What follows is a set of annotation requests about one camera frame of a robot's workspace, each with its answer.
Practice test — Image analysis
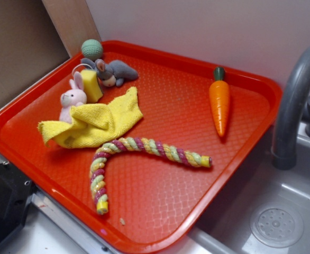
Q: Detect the multicolour twisted rope toy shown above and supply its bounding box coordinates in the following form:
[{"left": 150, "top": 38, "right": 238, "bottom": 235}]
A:
[{"left": 89, "top": 137, "right": 212, "bottom": 215}]

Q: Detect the grey toy faucet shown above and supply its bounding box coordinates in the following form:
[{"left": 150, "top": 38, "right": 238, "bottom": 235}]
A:
[{"left": 271, "top": 47, "right": 310, "bottom": 170}]

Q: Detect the red plastic tray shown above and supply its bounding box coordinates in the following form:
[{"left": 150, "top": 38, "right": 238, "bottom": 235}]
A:
[{"left": 0, "top": 41, "right": 282, "bottom": 253}]

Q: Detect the orange toy carrot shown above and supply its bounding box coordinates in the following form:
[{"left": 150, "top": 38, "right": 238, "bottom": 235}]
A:
[{"left": 209, "top": 67, "right": 231, "bottom": 138}]

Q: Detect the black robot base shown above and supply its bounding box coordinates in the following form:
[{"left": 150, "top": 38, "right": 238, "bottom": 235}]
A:
[{"left": 0, "top": 161, "right": 34, "bottom": 246}]

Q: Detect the yellow sponge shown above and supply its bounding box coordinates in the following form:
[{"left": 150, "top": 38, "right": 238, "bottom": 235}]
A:
[{"left": 80, "top": 69, "right": 103, "bottom": 103}]

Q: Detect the yellow cloth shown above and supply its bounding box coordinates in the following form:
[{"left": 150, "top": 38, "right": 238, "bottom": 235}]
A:
[{"left": 38, "top": 87, "right": 143, "bottom": 149}]

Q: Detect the pink plush bunny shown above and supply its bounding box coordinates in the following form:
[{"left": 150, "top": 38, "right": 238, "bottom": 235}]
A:
[{"left": 59, "top": 71, "right": 87, "bottom": 123}]

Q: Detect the green textured ball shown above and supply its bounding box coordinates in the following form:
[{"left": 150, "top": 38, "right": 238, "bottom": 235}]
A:
[{"left": 81, "top": 39, "right": 103, "bottom": 61}]

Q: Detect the brown cardboard panel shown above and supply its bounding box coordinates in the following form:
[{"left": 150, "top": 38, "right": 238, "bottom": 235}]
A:
[{"left": 0, "top": 1, "right": 100, "bottom": 109}]

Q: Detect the grey toy sink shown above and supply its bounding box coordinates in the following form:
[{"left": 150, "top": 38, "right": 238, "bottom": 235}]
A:
[{"left": 189, "top": 119, "right": 310, "bottom": 254}]

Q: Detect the grey plush bunny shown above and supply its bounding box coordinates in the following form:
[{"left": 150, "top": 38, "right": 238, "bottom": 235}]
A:
[{"left": 81, "top": 58, "right": 139, "bottom": 87}]

